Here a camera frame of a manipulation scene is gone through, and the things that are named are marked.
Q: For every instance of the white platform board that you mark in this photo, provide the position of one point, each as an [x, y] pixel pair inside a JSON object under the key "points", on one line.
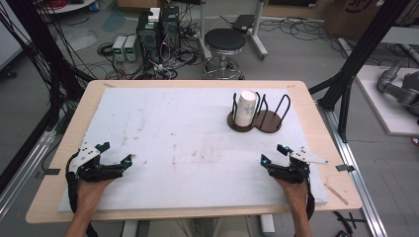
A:
{"points": [[378, 105]]}

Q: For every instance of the black flat device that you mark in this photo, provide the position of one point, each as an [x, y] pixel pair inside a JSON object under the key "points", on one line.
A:
{"points": [[243, 23]]}

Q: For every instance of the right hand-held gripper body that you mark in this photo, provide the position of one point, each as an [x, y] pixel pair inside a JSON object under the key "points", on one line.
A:
{"points": [[294, 171]]}

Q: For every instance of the grey power supply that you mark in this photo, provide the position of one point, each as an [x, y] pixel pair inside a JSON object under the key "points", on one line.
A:
{"points": [[131, 47], [119, 47]]}

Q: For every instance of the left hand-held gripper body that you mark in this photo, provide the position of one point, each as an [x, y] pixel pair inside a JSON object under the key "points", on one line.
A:
{"points": [[89, 169]]}

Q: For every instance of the plain white paper cup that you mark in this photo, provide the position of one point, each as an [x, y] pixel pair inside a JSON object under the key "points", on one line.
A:
{"points": [[243, 121]]}

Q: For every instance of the black round stool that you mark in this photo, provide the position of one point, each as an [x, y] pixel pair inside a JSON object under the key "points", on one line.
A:
{"points": [[225, 39]]}

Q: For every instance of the black tape piece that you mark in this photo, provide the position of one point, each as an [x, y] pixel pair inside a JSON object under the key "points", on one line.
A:
{"points": [[49, 172], [345, 168]]}

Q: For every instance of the person's right hand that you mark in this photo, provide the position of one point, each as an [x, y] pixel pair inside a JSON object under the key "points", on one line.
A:
{"points": [[296, 196]]}

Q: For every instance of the printed white paper cup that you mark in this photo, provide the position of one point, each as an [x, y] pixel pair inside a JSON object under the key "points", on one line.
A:
{"points": [[246, 103]]}

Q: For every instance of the person's beige pants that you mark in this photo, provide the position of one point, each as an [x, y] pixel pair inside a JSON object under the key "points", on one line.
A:
{"points": [[171, 228]]}

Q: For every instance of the white table leg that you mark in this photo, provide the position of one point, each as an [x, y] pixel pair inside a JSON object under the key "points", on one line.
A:
{"points": [[267, 225]]}

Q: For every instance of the thin wooden stick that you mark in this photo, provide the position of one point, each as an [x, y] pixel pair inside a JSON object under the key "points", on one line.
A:
{"points": [[336, 194]]}

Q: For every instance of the person's left hand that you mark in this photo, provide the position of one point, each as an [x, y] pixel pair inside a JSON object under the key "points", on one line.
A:
{"points": [[90, 194]]}

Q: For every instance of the aluminium rail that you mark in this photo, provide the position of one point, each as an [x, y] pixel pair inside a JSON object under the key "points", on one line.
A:
{"points": [[359, 184], [23, 177]]}

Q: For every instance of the black clamp parts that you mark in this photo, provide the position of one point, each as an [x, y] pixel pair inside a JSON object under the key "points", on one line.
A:
{"points": [[346, 227]]}

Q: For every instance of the white metal stand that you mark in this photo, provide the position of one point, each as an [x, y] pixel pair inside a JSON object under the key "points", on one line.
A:
{"points": [[258, 42]]}

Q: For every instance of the small white box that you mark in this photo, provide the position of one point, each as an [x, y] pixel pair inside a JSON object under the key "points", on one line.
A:
{"points": [[154, 15]]}

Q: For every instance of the white foam mat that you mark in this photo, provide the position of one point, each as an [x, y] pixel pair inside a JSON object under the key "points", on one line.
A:
{"points": [[184, 115]]}

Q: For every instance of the wooden table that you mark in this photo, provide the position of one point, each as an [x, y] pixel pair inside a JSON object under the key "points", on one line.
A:
{"points": [[318, 131]]}

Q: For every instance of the cardboard box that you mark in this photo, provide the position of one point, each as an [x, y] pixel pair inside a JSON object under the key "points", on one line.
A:
{"points": [[342, 19]]}

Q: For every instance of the black computer tower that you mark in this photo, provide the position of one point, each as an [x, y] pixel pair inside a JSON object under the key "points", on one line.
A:
{"points": [[148, 39], [170, 29]]}

